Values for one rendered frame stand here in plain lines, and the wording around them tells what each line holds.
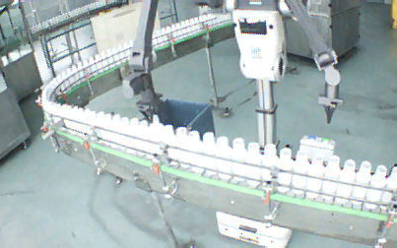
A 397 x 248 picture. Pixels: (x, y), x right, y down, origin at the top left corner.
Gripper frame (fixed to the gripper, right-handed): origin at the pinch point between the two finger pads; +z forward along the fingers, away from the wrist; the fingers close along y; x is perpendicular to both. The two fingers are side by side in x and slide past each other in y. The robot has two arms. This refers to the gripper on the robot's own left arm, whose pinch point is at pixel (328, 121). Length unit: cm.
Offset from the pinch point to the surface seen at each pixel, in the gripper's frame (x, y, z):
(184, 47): 142, -160, -24
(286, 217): -13.2, -8.7, 35.7
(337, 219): -14.7, 11.9, 31.8
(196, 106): 44, -84, 12
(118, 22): 241, -363, -73
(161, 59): 117, -170, -12
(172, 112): 46, -103, 18
